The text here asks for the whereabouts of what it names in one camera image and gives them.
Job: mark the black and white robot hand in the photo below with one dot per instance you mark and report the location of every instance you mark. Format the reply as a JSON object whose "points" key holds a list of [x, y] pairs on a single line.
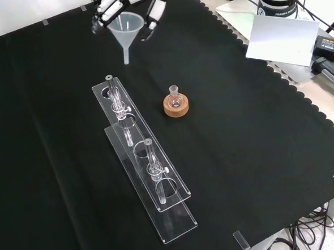
{"points": [[156, 9]]}

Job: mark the translucent plastic funnel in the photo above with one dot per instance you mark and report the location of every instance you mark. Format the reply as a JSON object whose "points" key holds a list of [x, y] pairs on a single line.
{"points": [[127, 28]]}

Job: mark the round-bottom glass flask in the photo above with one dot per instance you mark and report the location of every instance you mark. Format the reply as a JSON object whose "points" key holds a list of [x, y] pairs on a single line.
{"points": [[174, 100]]}

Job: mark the pale board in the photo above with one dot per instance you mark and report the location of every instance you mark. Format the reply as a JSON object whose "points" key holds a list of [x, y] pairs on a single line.
{"points": [[282, 40]]}

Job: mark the black cloth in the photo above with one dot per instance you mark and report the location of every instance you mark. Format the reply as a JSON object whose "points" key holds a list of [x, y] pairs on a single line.
{"points": [[242, 143]]}

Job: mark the black power adapter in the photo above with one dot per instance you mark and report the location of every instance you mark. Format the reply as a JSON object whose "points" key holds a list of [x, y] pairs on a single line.
{"points": [[329, 47]]}

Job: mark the black clamp tool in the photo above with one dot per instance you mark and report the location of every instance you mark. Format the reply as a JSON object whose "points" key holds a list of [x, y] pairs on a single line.
{"points": [[329, 71]]}

